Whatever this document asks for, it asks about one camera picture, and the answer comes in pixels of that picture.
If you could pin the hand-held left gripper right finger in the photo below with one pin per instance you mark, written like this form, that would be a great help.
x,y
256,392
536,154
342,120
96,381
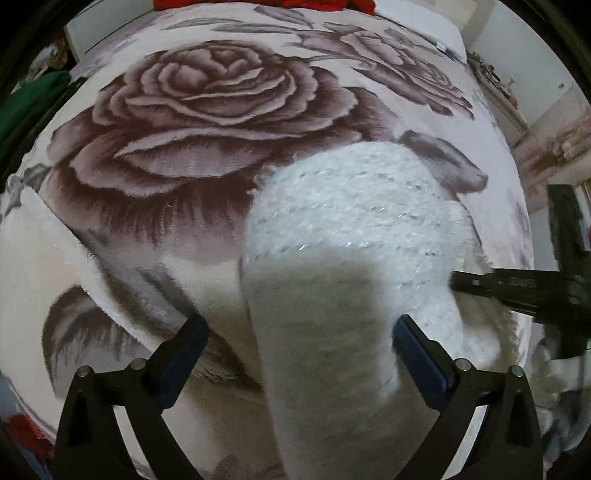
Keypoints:
x,y
418,364

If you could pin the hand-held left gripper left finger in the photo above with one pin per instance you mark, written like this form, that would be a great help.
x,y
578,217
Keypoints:
x,y
184,364

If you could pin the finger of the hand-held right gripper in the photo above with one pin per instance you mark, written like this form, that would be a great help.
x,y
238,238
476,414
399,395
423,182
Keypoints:
x,y
508,288

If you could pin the white fluffy jacket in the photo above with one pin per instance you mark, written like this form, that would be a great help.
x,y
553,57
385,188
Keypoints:
x,y
341,258

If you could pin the tied pink floral curtain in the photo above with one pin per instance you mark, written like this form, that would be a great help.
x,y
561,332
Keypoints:
x,y
554,152

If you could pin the pale grey cloth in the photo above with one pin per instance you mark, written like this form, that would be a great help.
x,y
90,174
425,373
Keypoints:
x,y
558,397

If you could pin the beige nightstand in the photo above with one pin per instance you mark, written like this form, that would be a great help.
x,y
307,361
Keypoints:
x,y
505,108

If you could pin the pile of small toiletries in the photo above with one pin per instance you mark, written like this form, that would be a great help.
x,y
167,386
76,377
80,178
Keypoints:
x,y
489,74

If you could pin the red cloth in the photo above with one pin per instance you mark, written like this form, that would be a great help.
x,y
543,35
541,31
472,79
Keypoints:
x,y
27,436

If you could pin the floral plush blanket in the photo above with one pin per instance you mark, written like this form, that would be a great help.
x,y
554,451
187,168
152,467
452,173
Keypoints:
x,y
198,138

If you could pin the white pillow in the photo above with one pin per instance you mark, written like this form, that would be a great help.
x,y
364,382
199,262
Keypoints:
x,y
438,33

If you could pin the green cloth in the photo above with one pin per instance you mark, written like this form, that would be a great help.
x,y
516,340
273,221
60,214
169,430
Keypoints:
x,y
27,110

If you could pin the white wardrobe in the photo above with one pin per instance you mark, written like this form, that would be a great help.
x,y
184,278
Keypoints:
x,y
85,37

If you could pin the red quilt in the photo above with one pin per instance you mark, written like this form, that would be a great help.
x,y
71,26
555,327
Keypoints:
x,y
277,3

